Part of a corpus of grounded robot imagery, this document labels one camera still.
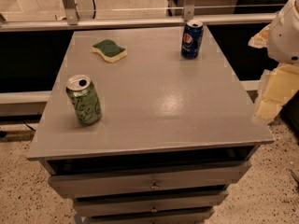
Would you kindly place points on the grey drawer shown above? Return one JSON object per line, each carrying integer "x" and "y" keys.
{"x": 163, "y": 217}
{"x": 150, "y": 179}
{"x": 149, "y": 203}

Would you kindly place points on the green and yellow sponge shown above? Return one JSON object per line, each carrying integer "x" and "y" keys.
{"x": 109, "y": 51}

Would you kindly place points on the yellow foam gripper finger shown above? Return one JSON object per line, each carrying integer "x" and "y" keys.
{"x": 260, "y": 40}
{"x": 276, "y": 89}

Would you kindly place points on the metal railing frame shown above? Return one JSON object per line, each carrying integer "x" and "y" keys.
{"x": 50, "y": 15}

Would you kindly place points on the grey drawer cabinet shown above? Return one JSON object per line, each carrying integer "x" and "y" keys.
{"x": 158, "y": 110}

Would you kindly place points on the bottom grey drawer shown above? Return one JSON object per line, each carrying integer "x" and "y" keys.
{"x": 163, "y": 217}

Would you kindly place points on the green soda can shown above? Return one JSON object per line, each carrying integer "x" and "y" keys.
{"x": 83, "y": 96}

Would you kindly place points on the blue Pepsi can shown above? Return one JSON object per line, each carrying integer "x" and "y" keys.
{"x": 192, "y": 39}

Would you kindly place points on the top grey drawer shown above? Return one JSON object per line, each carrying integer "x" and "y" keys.
{"x": 150, "y": 179}

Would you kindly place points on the middle grey drawer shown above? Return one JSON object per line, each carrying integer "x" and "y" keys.
{"x": 149, "y": 203}

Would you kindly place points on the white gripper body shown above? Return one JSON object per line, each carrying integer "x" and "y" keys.
{"x": 285, "y": 37}

